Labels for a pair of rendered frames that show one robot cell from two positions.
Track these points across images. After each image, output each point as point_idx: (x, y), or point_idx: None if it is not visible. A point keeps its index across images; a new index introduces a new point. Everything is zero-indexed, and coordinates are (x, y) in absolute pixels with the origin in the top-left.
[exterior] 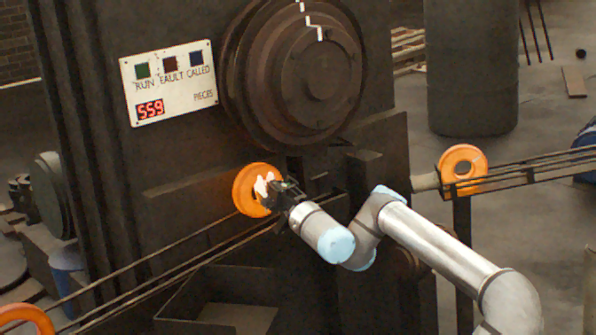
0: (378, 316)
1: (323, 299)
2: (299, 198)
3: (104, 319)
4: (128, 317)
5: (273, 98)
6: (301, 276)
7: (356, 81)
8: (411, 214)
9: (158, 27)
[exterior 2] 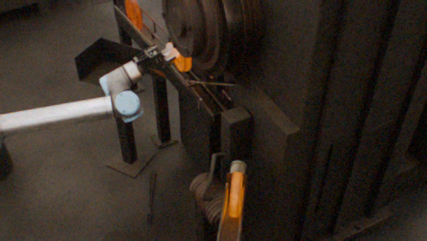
0: (247, 220)
1: (224, 163)
2: (135, 59)
3: (142, 36)
4: (145, 45)
5: None
6: None
7: (191, 44)
8: (88, 102)
9: None
